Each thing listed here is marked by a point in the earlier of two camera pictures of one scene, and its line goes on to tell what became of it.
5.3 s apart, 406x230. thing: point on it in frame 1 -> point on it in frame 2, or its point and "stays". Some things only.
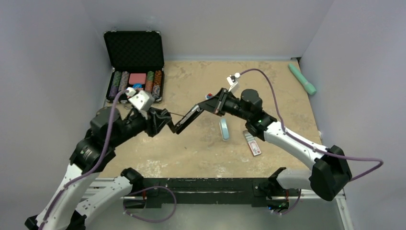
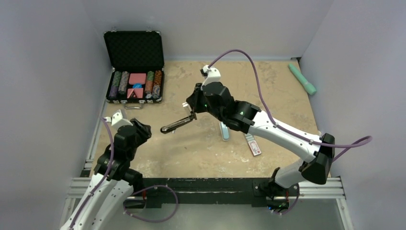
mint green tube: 309,86 stays
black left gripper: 155,120 -> 143,130
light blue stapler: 224,129 stays
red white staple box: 253,143 stays
